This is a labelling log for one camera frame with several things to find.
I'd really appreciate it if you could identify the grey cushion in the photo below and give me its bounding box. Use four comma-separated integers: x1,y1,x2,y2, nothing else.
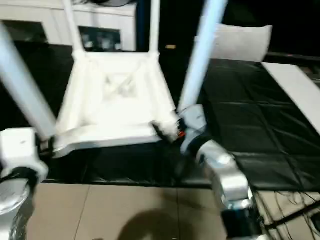
193,23,274,63

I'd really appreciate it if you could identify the white flat board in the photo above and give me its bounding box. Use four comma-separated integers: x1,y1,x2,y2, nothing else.
260,61,320,126

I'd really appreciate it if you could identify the white cabinet with glass doors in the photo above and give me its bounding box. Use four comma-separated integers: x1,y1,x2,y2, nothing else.
0,4,138,53

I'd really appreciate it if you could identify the grey round bag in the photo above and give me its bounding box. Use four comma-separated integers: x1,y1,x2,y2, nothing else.
91,0,138,8

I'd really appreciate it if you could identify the thin black metal rail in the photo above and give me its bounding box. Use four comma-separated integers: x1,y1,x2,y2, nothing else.
266,52,320,63

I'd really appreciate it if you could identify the black metal frame bar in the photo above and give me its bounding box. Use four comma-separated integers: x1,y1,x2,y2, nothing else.
264,206,320,229

